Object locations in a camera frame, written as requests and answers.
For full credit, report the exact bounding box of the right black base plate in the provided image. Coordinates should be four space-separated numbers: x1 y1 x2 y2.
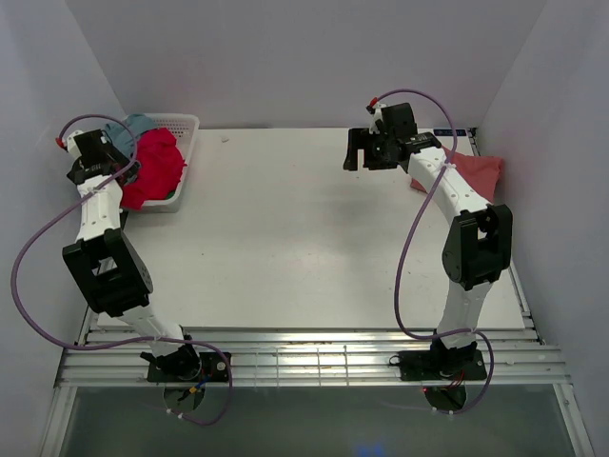
393 349 487 381

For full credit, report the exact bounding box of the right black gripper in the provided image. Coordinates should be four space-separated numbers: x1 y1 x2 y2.
343 129 397 171

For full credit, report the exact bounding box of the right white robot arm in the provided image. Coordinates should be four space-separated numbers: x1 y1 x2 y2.
344 101 513 384

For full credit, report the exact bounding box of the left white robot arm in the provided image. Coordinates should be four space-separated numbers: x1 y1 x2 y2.
62 129 202 381

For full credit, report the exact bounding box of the folded salmon t shirt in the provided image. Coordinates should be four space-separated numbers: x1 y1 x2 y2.
409 146 505 202

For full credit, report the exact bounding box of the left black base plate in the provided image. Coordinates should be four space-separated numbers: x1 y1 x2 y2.
145 351 231 384

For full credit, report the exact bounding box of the white plastic basket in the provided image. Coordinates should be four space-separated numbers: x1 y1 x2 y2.
133 113 200 212

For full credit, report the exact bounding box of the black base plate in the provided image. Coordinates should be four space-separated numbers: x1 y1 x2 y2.
145 351 231 384
393 349 487 381

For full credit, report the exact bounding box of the magenta t shirt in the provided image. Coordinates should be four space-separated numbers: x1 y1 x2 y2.
121 128 187 210

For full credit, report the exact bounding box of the blue table label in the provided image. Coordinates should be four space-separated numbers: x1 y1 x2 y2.
433 129 467 137

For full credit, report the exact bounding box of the blue t shirt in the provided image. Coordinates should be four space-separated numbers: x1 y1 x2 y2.
104 113 157 159

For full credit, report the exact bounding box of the aluminium rail frame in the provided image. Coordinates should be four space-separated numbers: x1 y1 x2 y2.
54 266 572 389

